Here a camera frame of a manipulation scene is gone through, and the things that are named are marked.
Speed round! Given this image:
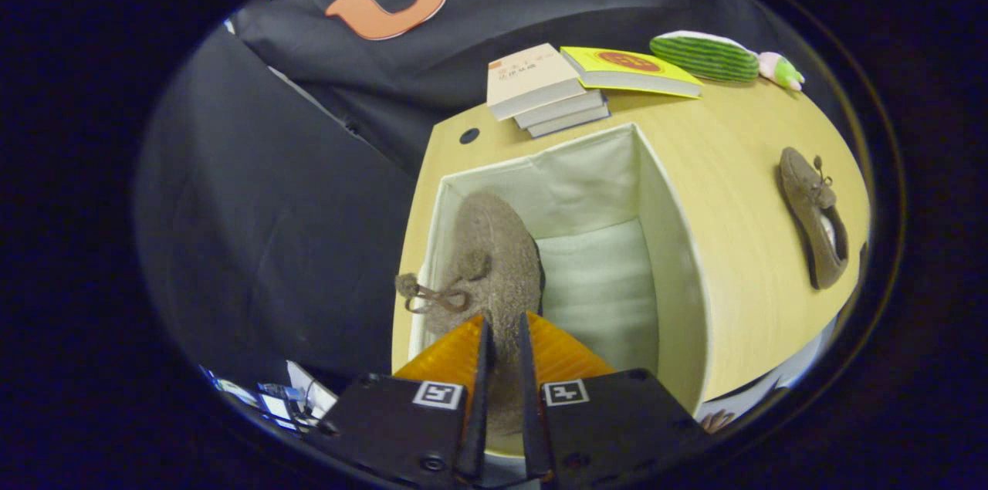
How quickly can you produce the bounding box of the watermelon slice plush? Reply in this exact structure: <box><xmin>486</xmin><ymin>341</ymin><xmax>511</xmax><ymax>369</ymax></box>
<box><xmin>650</xmin><ymin>30</ymin><xmax>761</xmax><ymax>83</ymax></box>

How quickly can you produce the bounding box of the beige book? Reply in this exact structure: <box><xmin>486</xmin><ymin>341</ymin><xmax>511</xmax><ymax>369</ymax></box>
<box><xmin>486</xmin><ymin>42</ymin><xmax>587</xmax><ymax>121</ymax></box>

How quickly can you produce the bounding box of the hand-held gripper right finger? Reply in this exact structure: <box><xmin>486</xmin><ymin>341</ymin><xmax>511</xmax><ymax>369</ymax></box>
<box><xmin>517</xmin><ymin>311</ymin><xmax>707</xmax><ymax>487</ymax></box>

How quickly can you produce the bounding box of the blue printed paper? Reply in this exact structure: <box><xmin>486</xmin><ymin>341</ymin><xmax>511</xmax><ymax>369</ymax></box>
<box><xmin>205</xmin><ymin>367</ymin><xmax>310</xmax><ymax>423</ymax></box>

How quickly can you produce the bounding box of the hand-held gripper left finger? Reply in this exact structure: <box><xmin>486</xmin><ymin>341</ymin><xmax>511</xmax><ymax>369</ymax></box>
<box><xmin>313</xmin><ymin>314</ymin><xmax>495</xmax><ymax>487</ymax></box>

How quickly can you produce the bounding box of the grey book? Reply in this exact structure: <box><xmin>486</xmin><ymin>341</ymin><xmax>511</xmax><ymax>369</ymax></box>
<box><xmin>513</xmin><ymin>89</ymin><xmax>604</xmax><ymax>130</ymax></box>
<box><xmin>527</xmin><ymin>103</ymin><xmax>611</xmax><ymax>139</ymax></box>

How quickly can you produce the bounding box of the pale fabric storage box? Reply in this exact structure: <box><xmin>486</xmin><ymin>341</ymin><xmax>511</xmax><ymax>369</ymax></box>
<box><xmin>392</xmin><ymin>123</ymin><xmax>711</xmax><ymax>460</ymax></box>

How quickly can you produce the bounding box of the brown fuzzy shoe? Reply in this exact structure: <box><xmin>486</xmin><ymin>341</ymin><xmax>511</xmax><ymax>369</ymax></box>
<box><xmin>395</xmin><ymin>191</ymin><xmax>546</xmax><ymax>437</ymax></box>
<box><xmin>778</xmin><ymin>147</ymin><xmax>850</xmax><ymax>291</ymax></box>

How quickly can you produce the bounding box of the pink and green plush toy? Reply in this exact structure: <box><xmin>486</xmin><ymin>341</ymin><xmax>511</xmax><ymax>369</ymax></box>
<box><xmin>756</xmin><ymin>50</ymin><xmax>806</xmax><ymax>92</ymax></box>

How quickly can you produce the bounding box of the black backdrop cloth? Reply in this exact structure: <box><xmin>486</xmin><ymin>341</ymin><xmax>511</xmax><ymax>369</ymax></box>
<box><xmin>135</xmin><ymin>0</ymin><xmax>850</xmax><ymax>390</ymax></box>

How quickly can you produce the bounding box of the yellow book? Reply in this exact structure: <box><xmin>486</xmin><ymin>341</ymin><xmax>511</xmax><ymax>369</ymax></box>
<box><xmin>560</xmin><ymin>46</ymin><xmax>705</xmax><ymax>100</ymax></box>

